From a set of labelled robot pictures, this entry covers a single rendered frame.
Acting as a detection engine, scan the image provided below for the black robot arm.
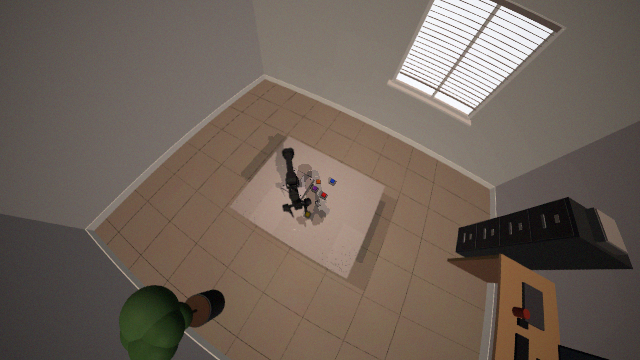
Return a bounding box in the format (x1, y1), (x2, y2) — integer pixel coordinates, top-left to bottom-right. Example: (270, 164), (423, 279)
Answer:
(282, 148), (305, 211)

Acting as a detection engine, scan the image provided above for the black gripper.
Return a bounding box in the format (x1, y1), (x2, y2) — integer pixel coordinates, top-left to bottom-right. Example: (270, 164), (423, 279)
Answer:
(282, 198), (312, 218)

